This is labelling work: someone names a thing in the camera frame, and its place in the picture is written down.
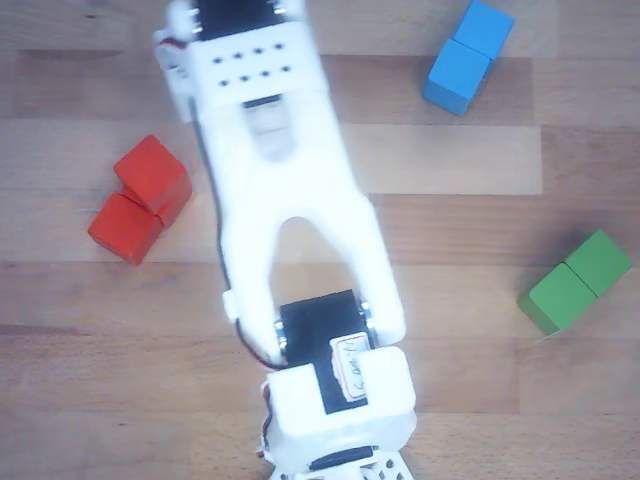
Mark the small red cube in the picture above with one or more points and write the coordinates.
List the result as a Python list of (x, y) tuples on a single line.
[(150, 170)]

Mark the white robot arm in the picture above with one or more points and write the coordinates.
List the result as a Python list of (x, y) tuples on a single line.
[(300, 175)]

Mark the long red block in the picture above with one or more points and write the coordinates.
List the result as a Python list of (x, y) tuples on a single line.
[(125, 227)]

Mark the long blue block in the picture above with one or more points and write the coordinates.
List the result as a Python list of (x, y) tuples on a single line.
[(457, 75)]

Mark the long green block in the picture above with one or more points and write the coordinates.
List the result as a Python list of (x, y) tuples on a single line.
[(565, 295)]

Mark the white handwritten label sticker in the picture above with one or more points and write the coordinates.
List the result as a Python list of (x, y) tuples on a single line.
[(350, 370)]

